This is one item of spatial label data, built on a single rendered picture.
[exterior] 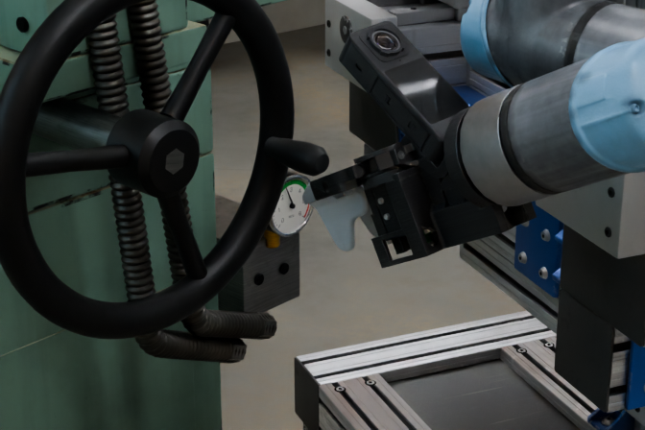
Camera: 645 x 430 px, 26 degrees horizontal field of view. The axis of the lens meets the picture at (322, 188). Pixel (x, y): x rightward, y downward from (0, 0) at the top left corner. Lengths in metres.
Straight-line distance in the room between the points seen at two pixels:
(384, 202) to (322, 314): 1.62
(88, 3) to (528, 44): 0.30
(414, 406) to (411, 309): 0.75
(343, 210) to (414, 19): 0.60
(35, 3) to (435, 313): 1.66
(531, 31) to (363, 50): 0.12
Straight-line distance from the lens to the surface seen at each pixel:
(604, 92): 0.83
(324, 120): 3.66
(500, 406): 1.92
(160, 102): 1.13
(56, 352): 1.29
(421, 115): 0.96
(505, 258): 1.63
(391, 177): 0.98
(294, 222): 1.36
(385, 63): 0.98
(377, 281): 2.74
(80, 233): 1.26
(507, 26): 1.00
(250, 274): 1.37
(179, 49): 1.16
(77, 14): 0.97
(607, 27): 0.96
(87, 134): 1.08
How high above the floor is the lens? 1.17
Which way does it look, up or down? 21 degrees down
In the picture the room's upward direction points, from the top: straight up
